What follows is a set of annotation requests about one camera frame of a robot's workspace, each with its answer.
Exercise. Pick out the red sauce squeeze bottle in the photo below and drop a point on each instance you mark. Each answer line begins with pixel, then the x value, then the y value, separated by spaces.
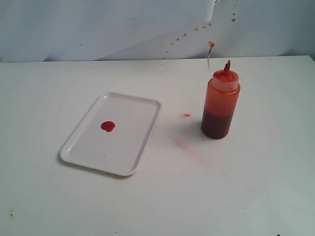
pixel 220 101

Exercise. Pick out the white rectangular plastic tray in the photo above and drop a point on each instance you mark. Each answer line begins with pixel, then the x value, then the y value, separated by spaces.
pixel 119 152

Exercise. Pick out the red sauce blob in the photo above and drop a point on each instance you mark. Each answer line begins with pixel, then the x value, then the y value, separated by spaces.
pixel 108 126

